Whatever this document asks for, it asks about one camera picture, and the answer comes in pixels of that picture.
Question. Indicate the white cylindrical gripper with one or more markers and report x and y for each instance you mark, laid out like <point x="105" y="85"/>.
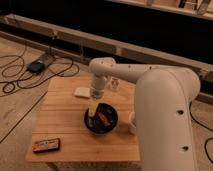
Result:
<point x="96" y="91"/>

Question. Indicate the black ceramic bowl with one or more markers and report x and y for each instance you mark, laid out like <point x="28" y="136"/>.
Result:
<point x="95" y="125"/>

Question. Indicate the long wooden beam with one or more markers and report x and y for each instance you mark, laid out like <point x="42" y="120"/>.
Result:
<point x="107" y="45"/>

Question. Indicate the white mug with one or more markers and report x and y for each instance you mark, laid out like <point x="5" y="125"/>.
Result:
<point x="132" y="123"/>

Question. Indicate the orange object in bowl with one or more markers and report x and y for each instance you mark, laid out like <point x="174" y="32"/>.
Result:
<point x="103" y="119"/>

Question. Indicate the wooden table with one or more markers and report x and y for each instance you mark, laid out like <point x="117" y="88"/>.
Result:
<point x="62" y="116"/>

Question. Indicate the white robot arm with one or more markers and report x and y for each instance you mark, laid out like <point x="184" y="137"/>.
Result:
<point x="162" y="100"/>

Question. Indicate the small clear glass jar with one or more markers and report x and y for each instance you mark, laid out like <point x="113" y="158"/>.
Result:
<point x="114" y="83"/>

